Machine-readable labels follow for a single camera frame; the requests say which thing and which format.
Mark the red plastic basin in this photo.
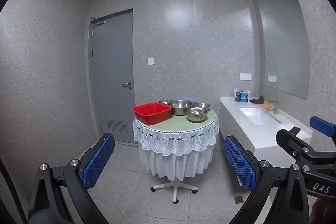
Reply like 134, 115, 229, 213
132, 102, 172, 126

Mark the white swivel table base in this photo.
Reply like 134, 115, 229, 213
150, 177, 198, 204

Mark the blue tissue pack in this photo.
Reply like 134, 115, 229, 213
233, 88, 249, 103

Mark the embossed steel bowl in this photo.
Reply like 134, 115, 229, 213
185, 107, 208, 122

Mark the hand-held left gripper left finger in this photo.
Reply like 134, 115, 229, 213
28, 133, 115, 224

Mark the wall mirror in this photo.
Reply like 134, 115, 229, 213
259, 0, 310, 100

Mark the white sink basin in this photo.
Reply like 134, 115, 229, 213
238, 106, 282, 126

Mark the white sink counter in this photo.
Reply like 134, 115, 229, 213
219, 96, 313, 161

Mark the large steel bowl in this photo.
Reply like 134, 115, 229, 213
167, 100, 194, 116

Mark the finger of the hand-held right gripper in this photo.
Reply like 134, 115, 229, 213
276, 126, 315, 161
310, 116, 336, 146

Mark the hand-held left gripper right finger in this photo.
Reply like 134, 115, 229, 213
223, 135, 315, 224

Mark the metal faucet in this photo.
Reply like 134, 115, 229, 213
267, 100, 279, 114

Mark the grey door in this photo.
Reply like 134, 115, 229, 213
89, 9, 138, 144

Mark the blue plate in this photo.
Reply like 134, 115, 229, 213
178, 95, 198, 103

